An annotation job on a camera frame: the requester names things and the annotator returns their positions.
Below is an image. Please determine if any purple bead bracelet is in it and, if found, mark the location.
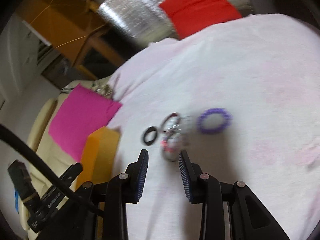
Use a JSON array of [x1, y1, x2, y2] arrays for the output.
[[196, 108, 233, 135]]

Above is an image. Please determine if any dark red bangle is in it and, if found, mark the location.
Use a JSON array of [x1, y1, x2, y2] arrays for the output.
[[160, 113, 181, 134]]

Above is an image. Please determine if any orange jewelry box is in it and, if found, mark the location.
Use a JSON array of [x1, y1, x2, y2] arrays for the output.
[[75, 126, 122, 240]]

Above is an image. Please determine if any magenta pillow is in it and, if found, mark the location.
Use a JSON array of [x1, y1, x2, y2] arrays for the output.
[[48, 85, 122, 163]]

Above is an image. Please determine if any pink embossed bedspread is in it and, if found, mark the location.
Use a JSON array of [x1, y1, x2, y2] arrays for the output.
[[108, 14, 319, 239]]

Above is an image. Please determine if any floral patterned cloth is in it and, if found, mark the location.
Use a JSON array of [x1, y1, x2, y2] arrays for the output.
[[91, 80, 113, 100]]

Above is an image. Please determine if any silver foil insulation sheet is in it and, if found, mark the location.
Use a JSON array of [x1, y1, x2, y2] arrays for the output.
[[97, 0, 253, 48]]

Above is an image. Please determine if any red pillow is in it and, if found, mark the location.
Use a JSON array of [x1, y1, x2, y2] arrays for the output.
[[159, 0, 242, 39]]

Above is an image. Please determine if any wooden table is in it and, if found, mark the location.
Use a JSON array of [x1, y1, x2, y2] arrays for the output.
[[16, 0, 125, 80]]

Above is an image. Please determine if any red bead bracelet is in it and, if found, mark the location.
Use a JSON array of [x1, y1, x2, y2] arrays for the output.
[[161, 136, 186, 163]]

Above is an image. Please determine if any black ring on bed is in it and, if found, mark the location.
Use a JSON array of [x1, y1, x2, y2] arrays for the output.
[[143, 126, 158, 146]]

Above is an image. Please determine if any white pearl bracelet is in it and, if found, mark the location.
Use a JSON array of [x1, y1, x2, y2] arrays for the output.
[[170, 115, 194, 147]]

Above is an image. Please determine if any black cable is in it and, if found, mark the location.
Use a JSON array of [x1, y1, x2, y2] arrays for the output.
[[0, 123, 106, 218]]

